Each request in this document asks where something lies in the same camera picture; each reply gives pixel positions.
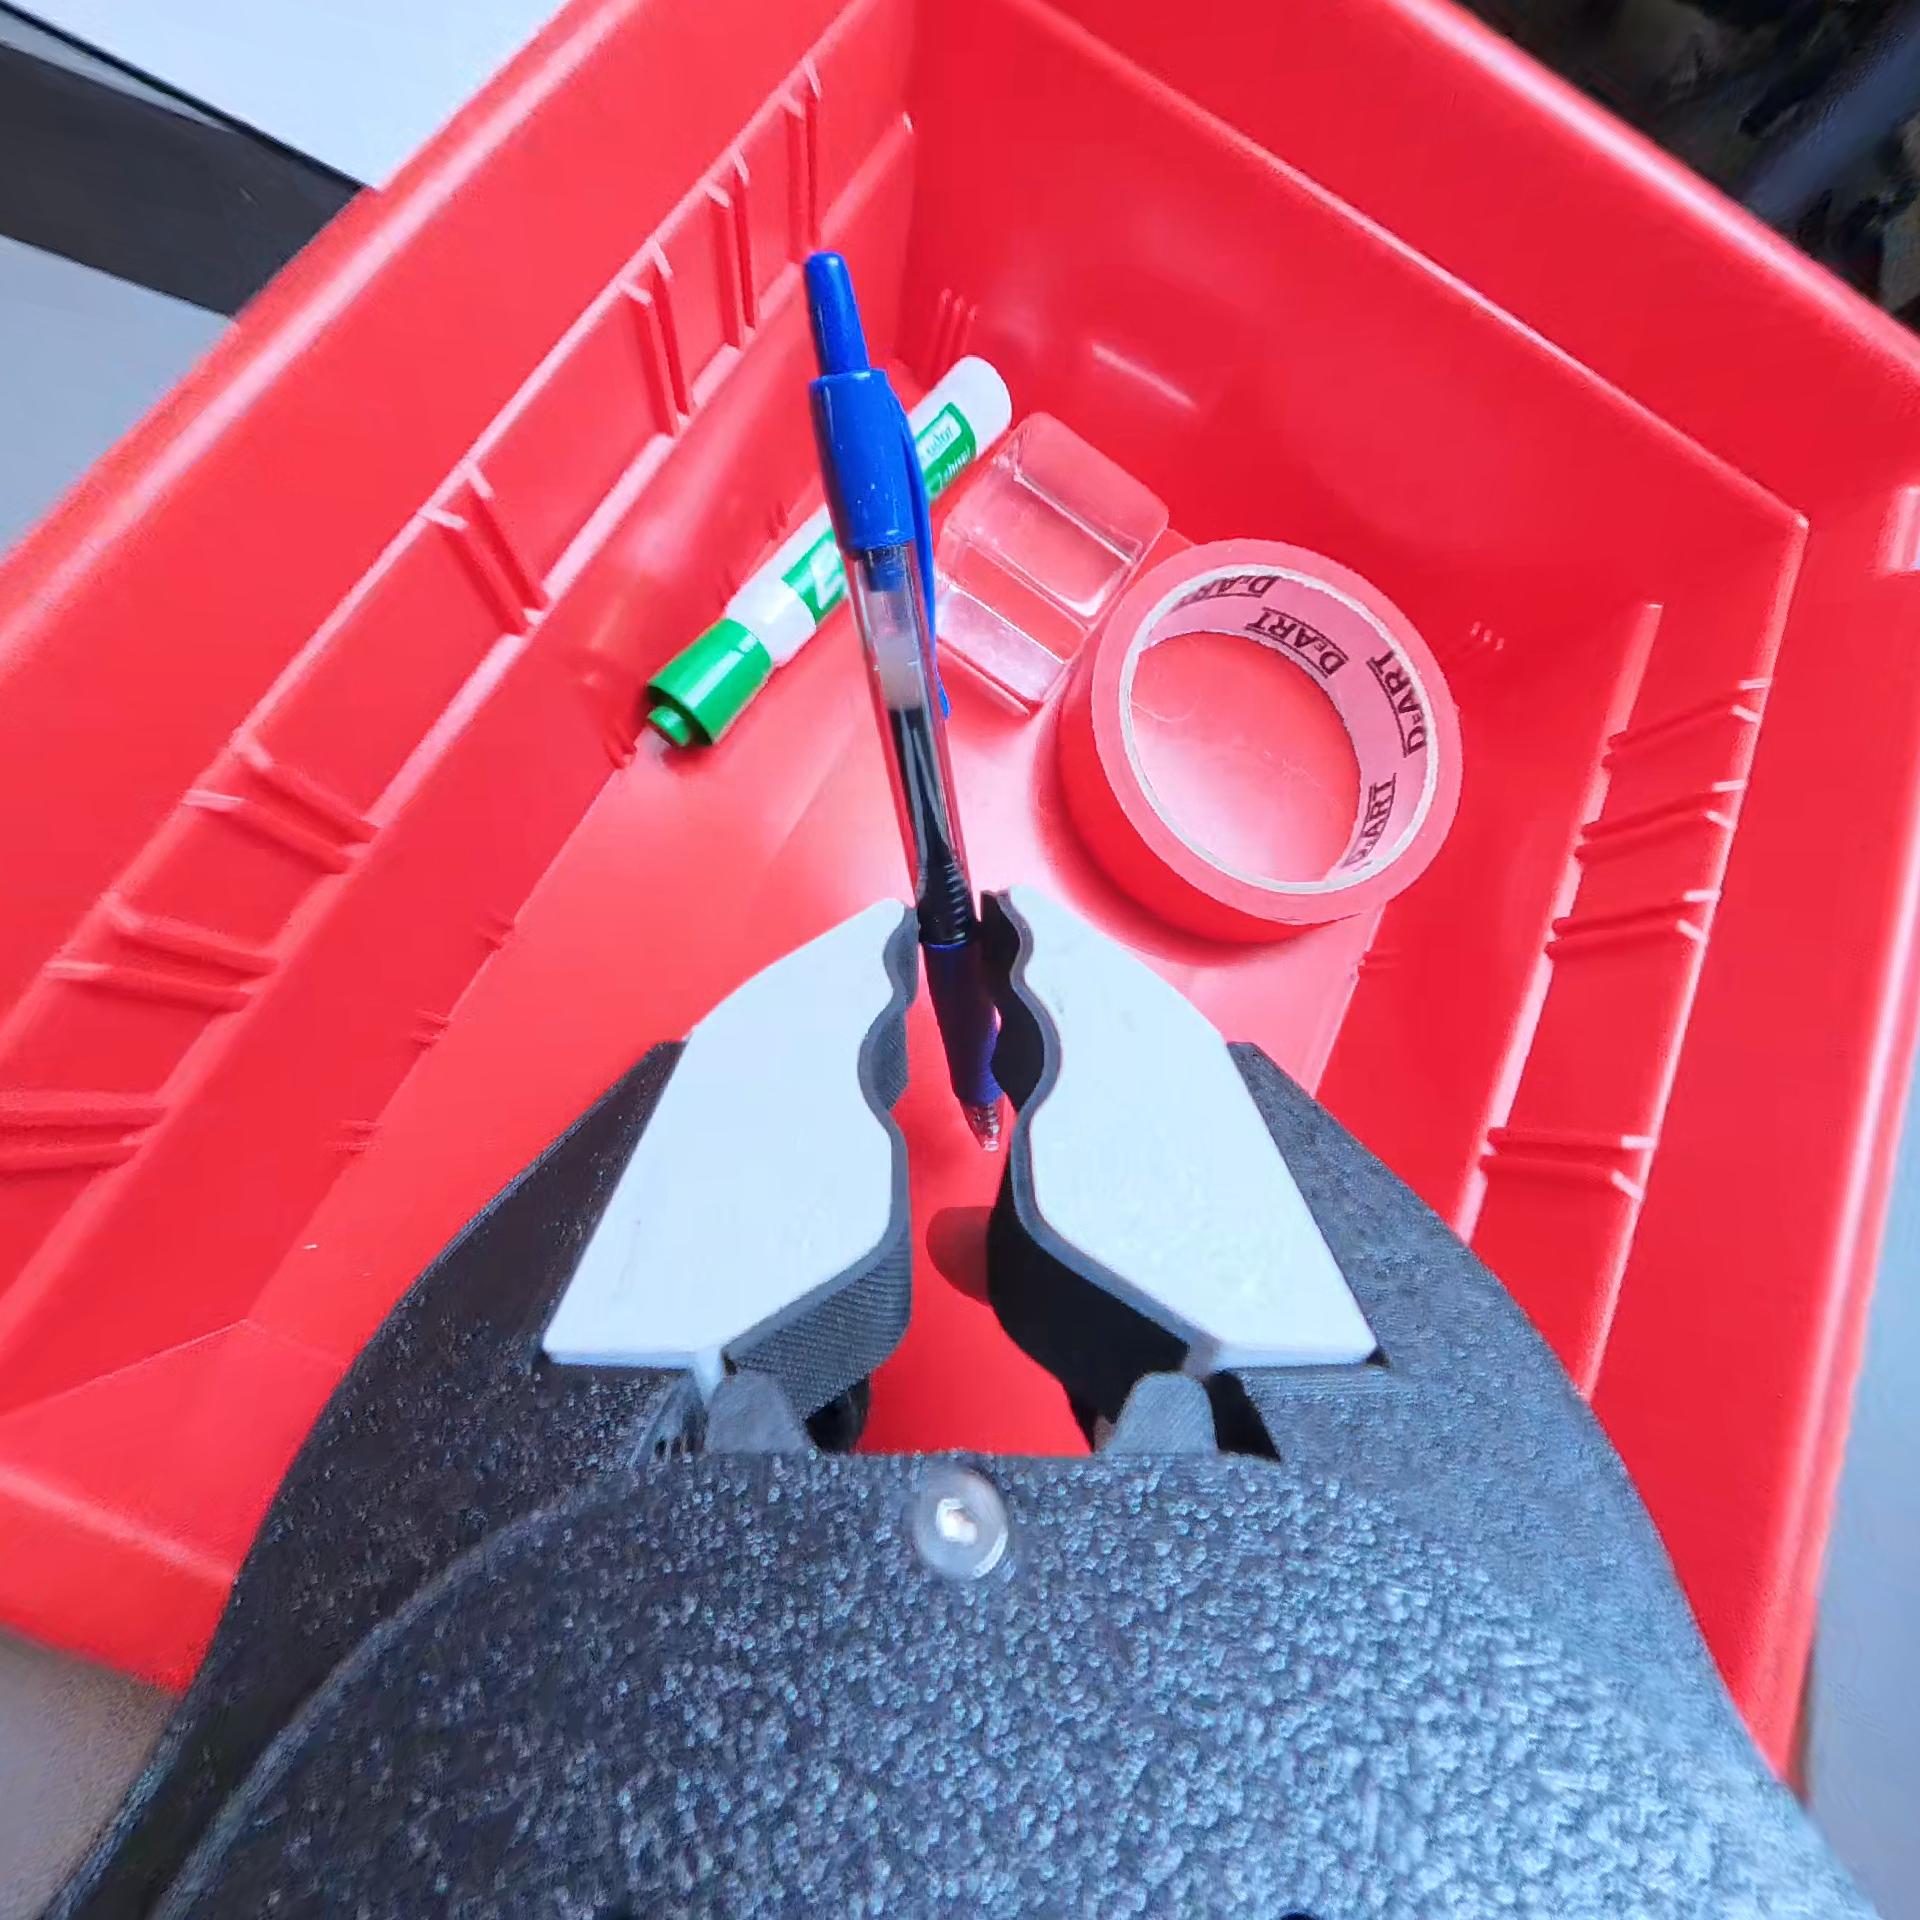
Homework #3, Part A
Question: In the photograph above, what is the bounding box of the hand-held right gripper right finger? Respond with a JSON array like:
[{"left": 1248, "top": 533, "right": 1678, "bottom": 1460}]
[{"left": 982, "top": 885, "right": 1382, "bottom": 1451}]

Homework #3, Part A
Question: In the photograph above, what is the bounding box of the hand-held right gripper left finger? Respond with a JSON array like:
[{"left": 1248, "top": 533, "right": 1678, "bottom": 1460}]
[{"left": 540, "top": 901, "right": 919, "bottom": 1379}]

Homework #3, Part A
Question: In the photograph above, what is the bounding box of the red tape roll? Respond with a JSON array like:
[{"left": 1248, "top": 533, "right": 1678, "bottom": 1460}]
[{"left": 1056, "top": 537, "right": 1464, "bottom": 949}]

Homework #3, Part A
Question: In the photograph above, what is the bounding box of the blue pen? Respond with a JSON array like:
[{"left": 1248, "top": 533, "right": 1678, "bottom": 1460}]
[{"left": 802, "top": 250, "right": 1007, "bottom": 1154}]

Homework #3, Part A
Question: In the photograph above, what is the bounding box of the red plastic bin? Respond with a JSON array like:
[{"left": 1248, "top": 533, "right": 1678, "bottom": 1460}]
[{"left": 0, "top": 0, "right": 1920, "bottom": 1789}]

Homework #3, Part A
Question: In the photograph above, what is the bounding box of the green white marker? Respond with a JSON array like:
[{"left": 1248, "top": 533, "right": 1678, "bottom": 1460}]
[{"left": 647, "top": 354, "right": 1014, "bottom": 753}]

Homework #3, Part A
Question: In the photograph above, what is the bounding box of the clear plastic box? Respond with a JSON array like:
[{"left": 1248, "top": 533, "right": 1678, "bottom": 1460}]
[{"left": 929, "top": 412, "right": 1171, "bottom": 714}]

